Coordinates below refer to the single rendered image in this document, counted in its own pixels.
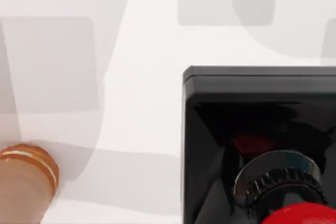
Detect black box with red button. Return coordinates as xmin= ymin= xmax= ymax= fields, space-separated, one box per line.
xmin=181 ymin=65 xmax=336 ymax=224

